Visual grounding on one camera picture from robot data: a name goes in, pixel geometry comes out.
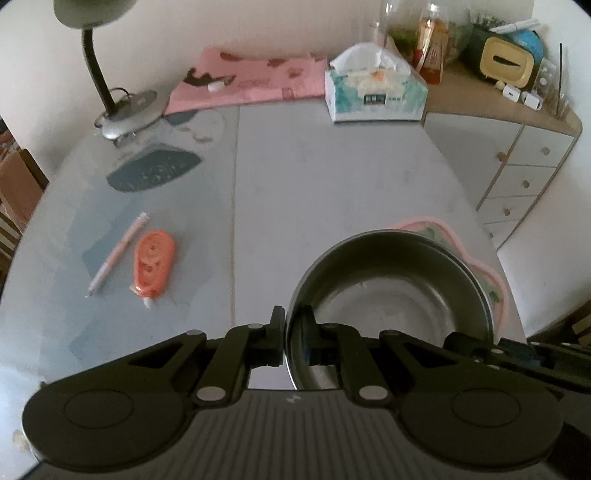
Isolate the amber bottle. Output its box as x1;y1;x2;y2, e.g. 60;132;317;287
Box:
413;2;452;85

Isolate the wooden drawer cabinet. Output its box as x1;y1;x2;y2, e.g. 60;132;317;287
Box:
421;60;583;252

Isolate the grey desk lamp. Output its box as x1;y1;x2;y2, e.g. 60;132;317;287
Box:
53;0;161;141

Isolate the white marker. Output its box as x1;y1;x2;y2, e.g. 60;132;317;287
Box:
489;18;542;36

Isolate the large steel bowl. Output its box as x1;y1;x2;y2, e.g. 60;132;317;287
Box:
285;229;496;392

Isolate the yellow tissue holder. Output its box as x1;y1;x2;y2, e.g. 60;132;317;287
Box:
478;36;535;89

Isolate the pink mat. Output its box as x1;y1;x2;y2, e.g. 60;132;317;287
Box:
392;217;511;340

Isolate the orange correction tape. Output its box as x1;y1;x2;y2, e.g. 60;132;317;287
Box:
129;231;177;311

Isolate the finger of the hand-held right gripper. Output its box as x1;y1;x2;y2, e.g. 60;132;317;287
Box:
497;338;556;378
443;330;498;365

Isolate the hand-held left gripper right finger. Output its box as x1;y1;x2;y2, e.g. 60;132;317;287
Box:
300;306;456;408

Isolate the clear glass bottle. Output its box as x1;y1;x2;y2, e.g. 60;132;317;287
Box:
372;0;403;48

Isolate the dark green container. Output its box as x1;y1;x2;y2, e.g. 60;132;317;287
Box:
461;23;491;75

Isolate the cardboard box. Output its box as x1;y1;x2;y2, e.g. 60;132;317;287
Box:
0;148;50;232

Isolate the pink printed cloth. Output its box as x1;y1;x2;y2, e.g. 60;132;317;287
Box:
164;46;329;116

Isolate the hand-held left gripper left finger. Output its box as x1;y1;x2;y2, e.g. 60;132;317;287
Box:
127;305;287;409

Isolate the tissue box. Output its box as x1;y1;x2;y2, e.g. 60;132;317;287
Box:
323;42;428;124

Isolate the dark incense stick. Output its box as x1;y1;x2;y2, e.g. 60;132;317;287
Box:
558;43;568;117

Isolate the pink pen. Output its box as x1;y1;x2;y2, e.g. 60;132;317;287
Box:
86;212;149;297

